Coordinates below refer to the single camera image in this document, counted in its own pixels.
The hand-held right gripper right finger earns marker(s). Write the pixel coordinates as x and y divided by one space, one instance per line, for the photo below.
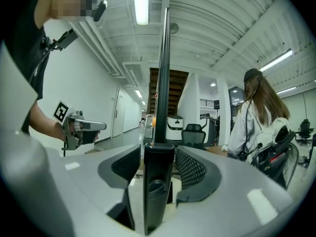
234 194

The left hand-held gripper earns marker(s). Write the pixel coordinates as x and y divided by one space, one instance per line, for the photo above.
66 112

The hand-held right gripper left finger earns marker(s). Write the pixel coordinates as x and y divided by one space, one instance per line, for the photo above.
93 194

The person's left forearm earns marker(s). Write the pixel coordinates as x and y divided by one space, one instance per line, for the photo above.
47 122

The person's left hand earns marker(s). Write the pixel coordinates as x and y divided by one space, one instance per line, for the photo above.
75 130

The white door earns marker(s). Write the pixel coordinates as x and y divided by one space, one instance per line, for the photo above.
119 117

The brown wooden table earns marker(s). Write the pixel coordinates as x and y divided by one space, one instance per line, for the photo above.
214 150

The plastic-wrapped grey machine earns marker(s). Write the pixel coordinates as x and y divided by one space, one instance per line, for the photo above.
148 130

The black office chair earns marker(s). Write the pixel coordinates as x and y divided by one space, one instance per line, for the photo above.
193 134
304 130

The white robot with black top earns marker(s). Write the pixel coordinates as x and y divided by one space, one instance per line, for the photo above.
174 130

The black speaker on stand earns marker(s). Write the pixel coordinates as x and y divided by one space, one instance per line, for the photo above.
216 105

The wooden staircase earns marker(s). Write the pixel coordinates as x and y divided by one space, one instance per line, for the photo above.
176 88

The person's black shirt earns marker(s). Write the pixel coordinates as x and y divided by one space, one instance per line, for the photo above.
24 46

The long ceiling light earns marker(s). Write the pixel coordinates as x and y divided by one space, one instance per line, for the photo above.
141 4
286 90
276 60

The black cap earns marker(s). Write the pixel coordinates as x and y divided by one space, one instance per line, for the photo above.
251 74

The round ceiling speaker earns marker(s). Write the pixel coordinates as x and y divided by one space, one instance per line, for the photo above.
174 27

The person's head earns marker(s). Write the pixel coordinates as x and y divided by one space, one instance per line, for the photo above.
66 1

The black head-mounted camera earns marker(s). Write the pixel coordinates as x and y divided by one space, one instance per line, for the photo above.
100 10

